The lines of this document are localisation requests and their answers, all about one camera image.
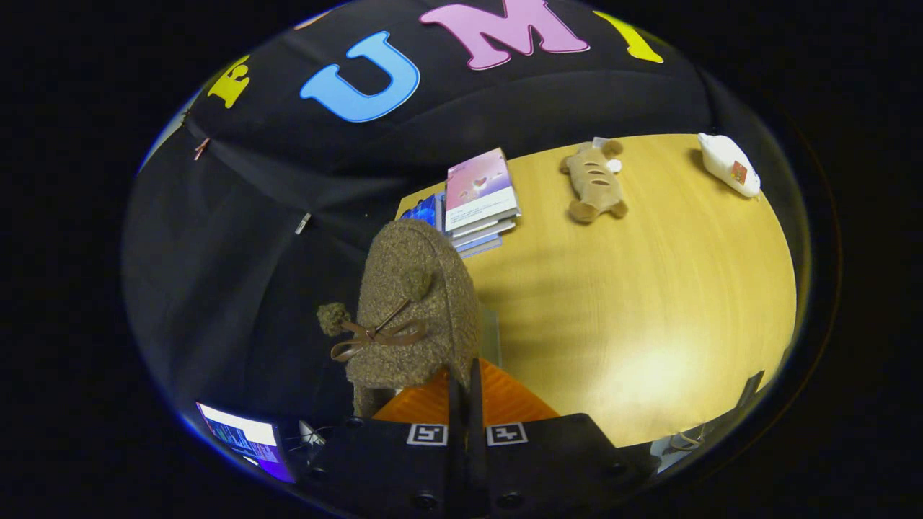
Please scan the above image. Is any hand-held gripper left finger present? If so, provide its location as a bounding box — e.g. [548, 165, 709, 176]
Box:
[303, 364, 468, 517]

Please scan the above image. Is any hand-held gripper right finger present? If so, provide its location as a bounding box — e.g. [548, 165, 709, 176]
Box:
[469, 358, 653, 515]

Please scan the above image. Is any brown fuzzy shoe with bow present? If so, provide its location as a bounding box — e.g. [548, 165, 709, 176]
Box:
[316, 218, 482, 419]

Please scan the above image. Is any pale blue book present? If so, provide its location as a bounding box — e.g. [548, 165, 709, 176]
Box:
[454, 234, 503, 259]

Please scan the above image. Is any dark blue book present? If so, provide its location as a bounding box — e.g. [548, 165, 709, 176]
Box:
[400, 193, 444, 231]

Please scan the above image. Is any lit computer screen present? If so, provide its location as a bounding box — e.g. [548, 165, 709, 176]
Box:
[197, 402, 295, 483]

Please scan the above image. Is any pink cover book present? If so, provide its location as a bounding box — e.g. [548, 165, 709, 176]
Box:
[445, 148, 521, 233]

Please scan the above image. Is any bread-shaped plush toy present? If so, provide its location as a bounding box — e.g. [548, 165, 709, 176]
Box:
[560, 137, 628, 224]

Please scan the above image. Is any thin cable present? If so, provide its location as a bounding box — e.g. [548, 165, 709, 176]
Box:
[665, 427, 709, 453]

